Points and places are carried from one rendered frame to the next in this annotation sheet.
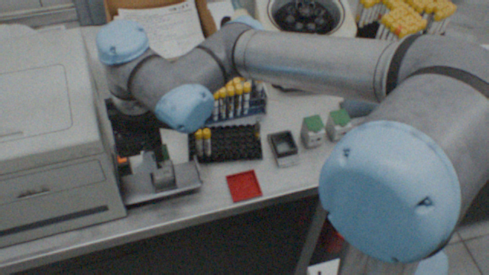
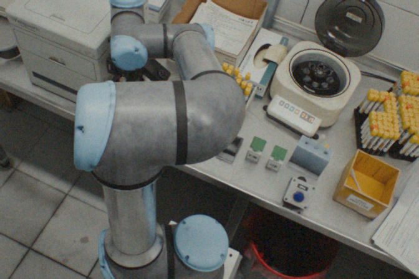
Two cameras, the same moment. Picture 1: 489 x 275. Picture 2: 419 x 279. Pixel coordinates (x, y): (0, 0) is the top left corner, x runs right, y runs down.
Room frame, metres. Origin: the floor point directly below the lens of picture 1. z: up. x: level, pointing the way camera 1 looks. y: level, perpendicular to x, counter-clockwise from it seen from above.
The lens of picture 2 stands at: (0.05, -0.42, 1.98)
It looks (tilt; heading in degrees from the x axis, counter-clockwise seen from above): 57 degrees down; 33
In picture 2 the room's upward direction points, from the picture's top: 12 degrees clockwise
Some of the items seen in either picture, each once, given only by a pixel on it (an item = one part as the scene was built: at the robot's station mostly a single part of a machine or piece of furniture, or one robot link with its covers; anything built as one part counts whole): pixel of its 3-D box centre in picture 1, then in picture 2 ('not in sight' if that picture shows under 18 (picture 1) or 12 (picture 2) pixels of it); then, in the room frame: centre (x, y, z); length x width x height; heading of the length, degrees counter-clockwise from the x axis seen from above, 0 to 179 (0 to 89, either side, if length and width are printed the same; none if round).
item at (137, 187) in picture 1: (153, 181); not in sight; (0.54, 0.19, 0.92); 0.21 x 0.07 x 0.05; 109
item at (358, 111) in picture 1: (366, 99); (310, 156); (0.79, -0.29, 0.92); 0.10 x 0.07 x 0.10; 104
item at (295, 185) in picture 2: not in sight; (300, 187); (0.69, -0.33, 0.92); 0.13 x 0.07 x 0.08; 19
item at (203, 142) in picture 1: (225, 132); not in sight; (0.67, 0.04, 0.93); 0.17 x 0.09 x 0.11; 98
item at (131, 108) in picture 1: (134, 93); not in sight; (0.53, 0.18, 1.22); 0.08 x 0.08 x 0.05
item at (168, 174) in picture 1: (160, 163); not in sight; (0.54, 0.17, 0.98); 0.05 x 0.04 x 0.06; 19
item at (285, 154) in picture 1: (283, 146); (230, 145); (0.66, -0.10, 0.89); 0.09 x 0.05 x 0.04; 19
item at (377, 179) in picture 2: not in sight; (365, 185); (0.83, -0.46, 0.93); 0.13 x 0.13 x 0.10; 15
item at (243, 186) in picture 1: (244, 186); not in sight; (0.56, -0.01, 0.88); 0.07 x 0.07 x 0.01; 19
